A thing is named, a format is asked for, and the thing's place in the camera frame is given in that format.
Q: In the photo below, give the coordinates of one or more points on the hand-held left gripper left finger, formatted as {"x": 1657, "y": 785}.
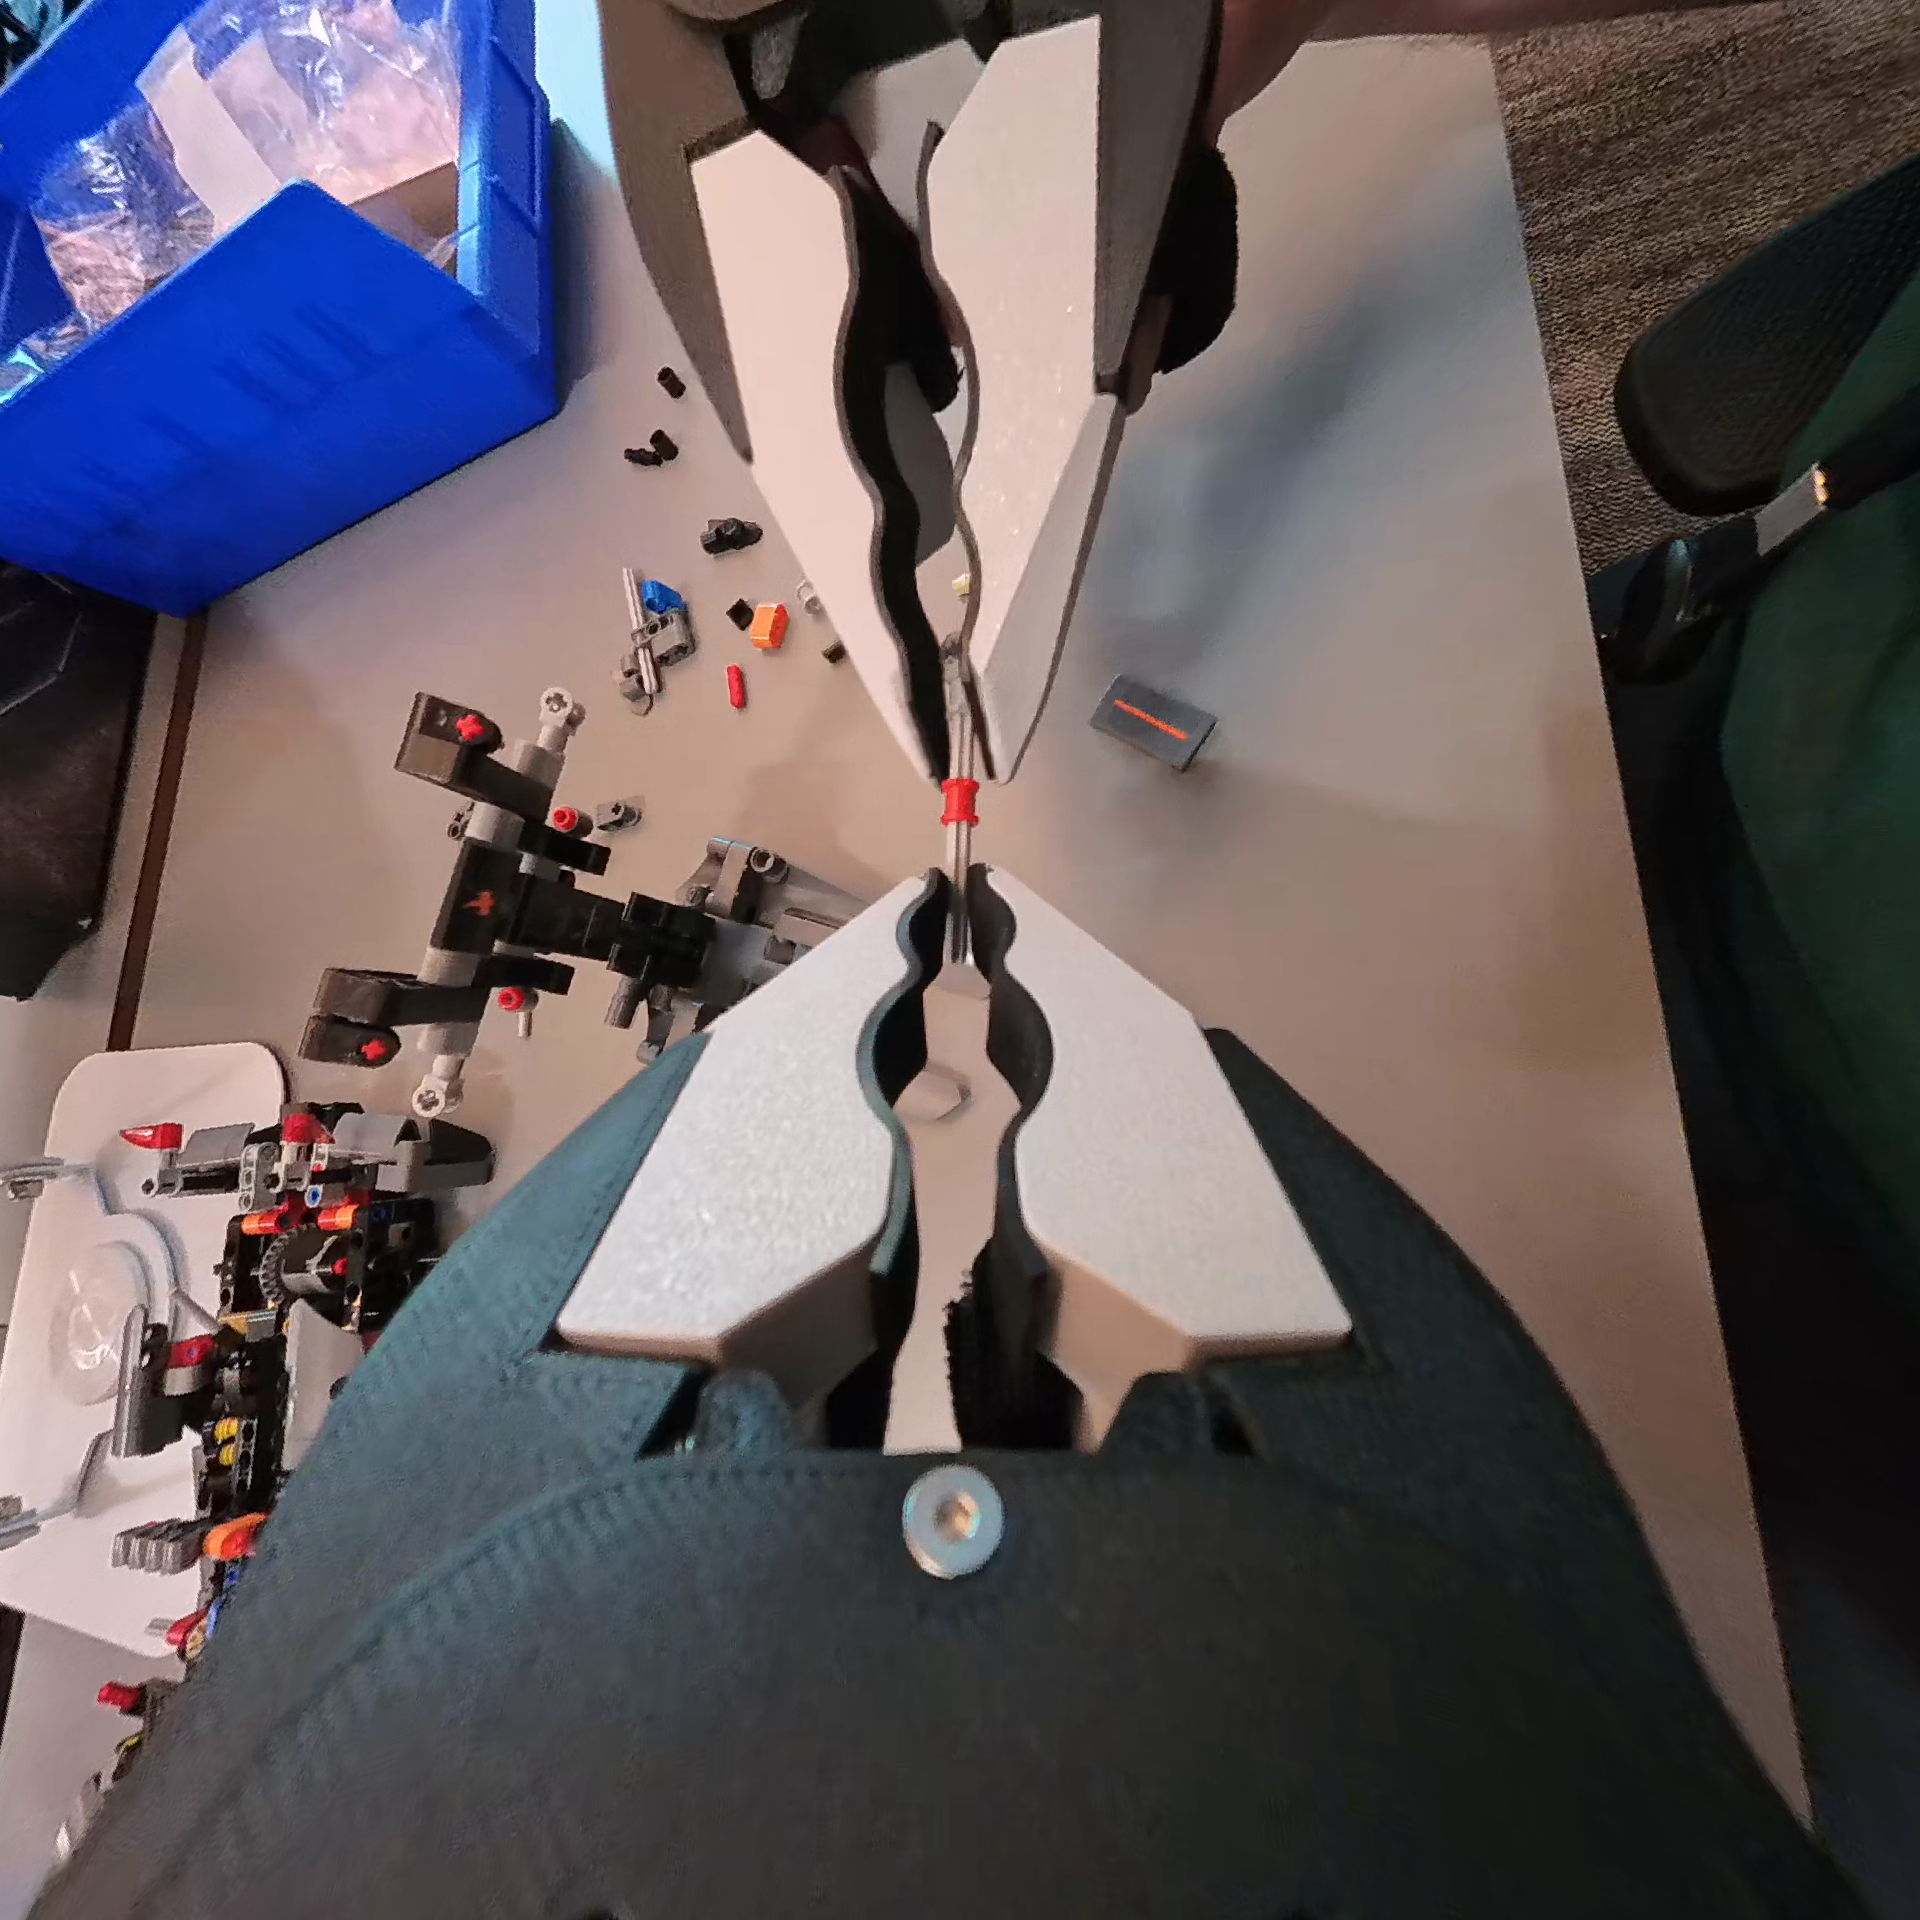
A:
{"x": 720, "y": 1200}

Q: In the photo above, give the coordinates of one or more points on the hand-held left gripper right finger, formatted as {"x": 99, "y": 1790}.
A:
{"x": 1170, "y": 1200}

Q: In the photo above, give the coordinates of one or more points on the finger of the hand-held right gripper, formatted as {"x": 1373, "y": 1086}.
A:
{"x": 1050, "y": 375}
{"x": 779, "y": 375}

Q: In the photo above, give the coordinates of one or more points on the grey blade lego assembly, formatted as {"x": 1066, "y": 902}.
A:
{"x": 734, "y": 879}

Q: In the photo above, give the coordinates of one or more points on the black lego door assembly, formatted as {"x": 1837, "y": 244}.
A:
{"x": 494, "y": 902}

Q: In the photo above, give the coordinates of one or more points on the grey lego axle red bush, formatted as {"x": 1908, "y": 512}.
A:
{"x": 955, "y": 802}

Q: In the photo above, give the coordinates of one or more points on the scattered loose lego pieces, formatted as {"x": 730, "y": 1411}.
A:
{"x": 770, "y": 627}

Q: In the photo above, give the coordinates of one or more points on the dark grey striped lego tile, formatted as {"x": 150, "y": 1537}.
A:
{"x": 1155, "y": 723}

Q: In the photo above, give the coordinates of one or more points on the lego car chassis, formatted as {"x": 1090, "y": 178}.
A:
{"x": 316, "y": 1243}

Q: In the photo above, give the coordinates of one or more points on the person's right hand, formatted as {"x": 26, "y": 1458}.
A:
{"x": 1253, "y": 59}

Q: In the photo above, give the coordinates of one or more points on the blue plastic parts bin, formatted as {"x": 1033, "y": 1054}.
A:
{"x": 299, "y": 390}

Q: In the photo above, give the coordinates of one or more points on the clear plastic parts bag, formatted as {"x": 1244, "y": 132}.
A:
{"x": 118, "y": 164}

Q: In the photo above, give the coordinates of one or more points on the white book stand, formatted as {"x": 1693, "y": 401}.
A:
{"x": 89, "y": 1140}

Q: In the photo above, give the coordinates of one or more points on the grey office chair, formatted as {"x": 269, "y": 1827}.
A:
{"x": 1724, "y": 390}

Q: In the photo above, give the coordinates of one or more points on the dark bag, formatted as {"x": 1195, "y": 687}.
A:
{"x": 59, "y": 810}

